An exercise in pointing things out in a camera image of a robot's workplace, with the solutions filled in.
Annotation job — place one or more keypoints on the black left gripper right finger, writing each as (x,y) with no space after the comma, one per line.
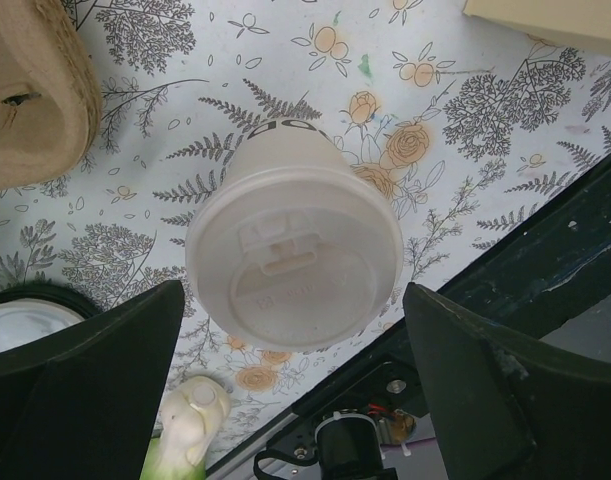
(505,405)

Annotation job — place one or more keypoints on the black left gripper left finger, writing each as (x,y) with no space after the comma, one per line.
(81,403)

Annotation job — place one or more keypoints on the white plastic cup lid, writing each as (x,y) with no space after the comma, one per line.
(294,260)

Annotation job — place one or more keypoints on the brown pulp cup carrier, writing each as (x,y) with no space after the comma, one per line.
(50,101)

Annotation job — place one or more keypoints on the white paper coffee cup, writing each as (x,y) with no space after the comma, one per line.
(284,144)

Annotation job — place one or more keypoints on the brown paper bag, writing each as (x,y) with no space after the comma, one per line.
(590,19)

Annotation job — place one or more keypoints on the green bok choy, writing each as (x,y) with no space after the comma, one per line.
(191,415)

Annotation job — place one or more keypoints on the black metal base rail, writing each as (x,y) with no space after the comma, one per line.
(549,279)

